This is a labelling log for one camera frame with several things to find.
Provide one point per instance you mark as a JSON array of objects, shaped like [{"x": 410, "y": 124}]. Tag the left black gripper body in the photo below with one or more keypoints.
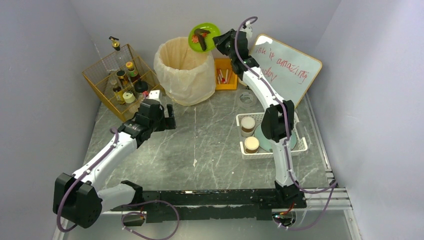
[{"x": 162, "y": 117}]

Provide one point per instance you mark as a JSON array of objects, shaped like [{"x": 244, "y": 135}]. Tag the trash bin with bag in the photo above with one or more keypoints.
[{"x": 187, "y": 76}]

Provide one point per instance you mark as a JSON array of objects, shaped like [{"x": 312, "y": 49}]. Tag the small yellow label bottle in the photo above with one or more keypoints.
[{"x": 118, "y": 92}]

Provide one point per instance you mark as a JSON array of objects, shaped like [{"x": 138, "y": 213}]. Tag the yellow plastic bin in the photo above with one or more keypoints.
[{"x": 232, "y": 80}]

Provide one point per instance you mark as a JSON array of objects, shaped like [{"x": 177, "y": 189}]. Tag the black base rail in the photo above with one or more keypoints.
[{"x": 190, "y": 205}]

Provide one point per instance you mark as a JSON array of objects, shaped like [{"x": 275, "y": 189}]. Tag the whiteboard with red writing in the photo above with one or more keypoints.
[{"x": 287, "y": 70}]

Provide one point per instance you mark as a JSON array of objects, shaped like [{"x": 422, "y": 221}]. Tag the white mug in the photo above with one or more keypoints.
[{"x": 247, "y": 125}]

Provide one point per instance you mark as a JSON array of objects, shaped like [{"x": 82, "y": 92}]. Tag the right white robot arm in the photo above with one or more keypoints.
[{"x": 277, "y": 122}]

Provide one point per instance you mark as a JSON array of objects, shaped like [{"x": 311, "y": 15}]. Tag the green plate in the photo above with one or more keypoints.
[{"x": 214, "y": 32}]

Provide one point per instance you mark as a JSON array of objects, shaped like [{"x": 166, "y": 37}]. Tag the yellow wire basket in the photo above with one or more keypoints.
[{"x": 112, "y": 67}]

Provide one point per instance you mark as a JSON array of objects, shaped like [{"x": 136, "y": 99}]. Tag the steel lined mug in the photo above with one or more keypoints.
[{"x": 251, "y": 145}]

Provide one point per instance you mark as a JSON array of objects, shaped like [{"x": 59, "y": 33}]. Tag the tall yellow label spice jar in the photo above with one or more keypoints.
[{"x": 121, "y": 75}]

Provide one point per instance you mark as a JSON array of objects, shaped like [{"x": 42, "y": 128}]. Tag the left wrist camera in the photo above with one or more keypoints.
[{"x": 155, "y": 95}]

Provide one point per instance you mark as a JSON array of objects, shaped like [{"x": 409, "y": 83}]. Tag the red marker pen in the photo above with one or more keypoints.
[{"x": 223, "y": 77}]

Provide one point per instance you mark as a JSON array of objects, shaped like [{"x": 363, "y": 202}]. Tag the clear oil dispenser bottle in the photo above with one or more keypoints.
[{"x": 116, "y": 46}]

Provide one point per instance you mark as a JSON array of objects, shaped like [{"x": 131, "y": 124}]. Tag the black lid shaker jar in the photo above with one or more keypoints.
[{"x": 140, "y": 87}]

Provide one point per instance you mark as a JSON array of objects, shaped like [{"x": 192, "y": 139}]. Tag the dark sea cucumber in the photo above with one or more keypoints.
[{"x": 202, "y": 41}]

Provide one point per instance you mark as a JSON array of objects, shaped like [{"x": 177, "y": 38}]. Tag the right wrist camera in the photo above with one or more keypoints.
[{"x": 247, "y": 29}]

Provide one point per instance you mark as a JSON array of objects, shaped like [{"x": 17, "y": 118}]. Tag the light blue flower plate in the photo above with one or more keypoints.
[{"x": 266, "y": 145}]

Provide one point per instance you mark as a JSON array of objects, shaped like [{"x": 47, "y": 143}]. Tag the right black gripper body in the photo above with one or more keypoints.
[{"x": 224, "y": 42}]

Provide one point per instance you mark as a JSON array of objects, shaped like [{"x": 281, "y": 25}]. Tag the white plastic basket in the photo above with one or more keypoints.
[{"x": 298, "y": 145}]

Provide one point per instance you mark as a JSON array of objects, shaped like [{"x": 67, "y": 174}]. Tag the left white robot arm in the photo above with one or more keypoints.
[{"x": 77, "y": 197}]

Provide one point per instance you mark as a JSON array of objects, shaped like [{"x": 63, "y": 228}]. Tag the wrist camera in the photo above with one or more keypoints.
[
  {"x": 247, "y": 29},
  {"x": 155, "y": 95}
]

